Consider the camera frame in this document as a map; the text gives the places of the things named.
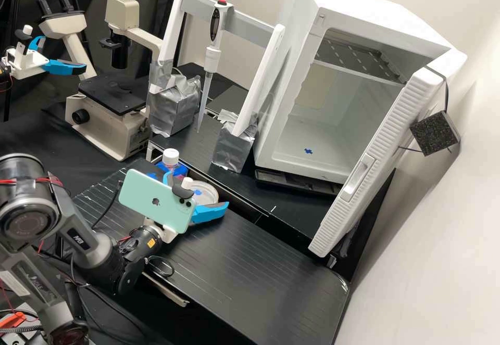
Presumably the pipette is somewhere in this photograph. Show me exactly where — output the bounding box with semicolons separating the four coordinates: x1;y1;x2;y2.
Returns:
196;0;230;133

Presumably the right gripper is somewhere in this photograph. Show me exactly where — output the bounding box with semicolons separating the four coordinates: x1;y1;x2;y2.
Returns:
154;171;230;244

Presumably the black cable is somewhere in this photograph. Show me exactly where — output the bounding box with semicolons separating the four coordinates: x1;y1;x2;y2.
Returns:
90;181;121;229

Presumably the small bottle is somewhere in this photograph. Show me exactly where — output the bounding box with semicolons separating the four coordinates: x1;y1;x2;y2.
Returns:
161;147;180;171

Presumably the incubator door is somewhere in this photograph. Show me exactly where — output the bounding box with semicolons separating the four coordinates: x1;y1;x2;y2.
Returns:
307;65;460;259

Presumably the white pipette stand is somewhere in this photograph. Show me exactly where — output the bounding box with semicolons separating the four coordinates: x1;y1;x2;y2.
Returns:
146;0;288;174

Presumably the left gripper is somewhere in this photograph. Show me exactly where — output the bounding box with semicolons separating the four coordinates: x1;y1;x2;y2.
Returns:
5;35;88;80

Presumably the white incubator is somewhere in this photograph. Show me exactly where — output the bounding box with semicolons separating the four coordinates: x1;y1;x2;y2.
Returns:
252;0;469;186

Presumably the right wrist camera phone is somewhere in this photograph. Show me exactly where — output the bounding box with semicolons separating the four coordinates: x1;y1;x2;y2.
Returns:
118;168;197;233

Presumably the cream microscope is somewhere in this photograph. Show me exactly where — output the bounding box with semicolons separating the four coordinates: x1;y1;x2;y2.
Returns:
37;0;165;162

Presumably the black platform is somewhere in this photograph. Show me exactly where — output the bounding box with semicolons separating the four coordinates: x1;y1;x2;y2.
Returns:
71;157;351;345
146;63;336;241

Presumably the blue bottle holder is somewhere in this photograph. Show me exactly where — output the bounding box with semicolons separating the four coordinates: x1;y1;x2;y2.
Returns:
154;160;191;181

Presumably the petri dish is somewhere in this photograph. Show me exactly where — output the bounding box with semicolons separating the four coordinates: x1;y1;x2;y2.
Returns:
190;180;220;207

